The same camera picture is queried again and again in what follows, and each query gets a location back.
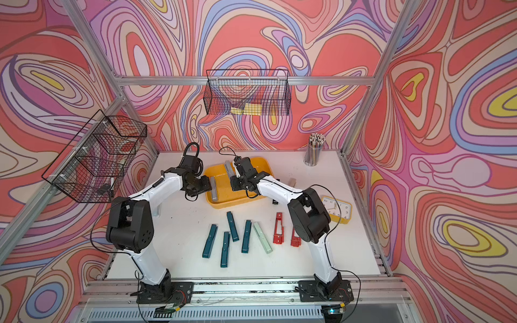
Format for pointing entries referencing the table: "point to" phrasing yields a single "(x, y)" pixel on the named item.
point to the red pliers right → (295, 241)
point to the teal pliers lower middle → (224, 258)
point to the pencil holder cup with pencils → (312, 155)
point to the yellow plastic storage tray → (222, 196)
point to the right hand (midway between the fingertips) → (235, 186)
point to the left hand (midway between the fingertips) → (210, 188)
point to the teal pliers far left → (207, 251)
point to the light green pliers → (262, 237)
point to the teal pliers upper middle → (232, 225)
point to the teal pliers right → (245, 246)
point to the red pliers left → (279, 235)
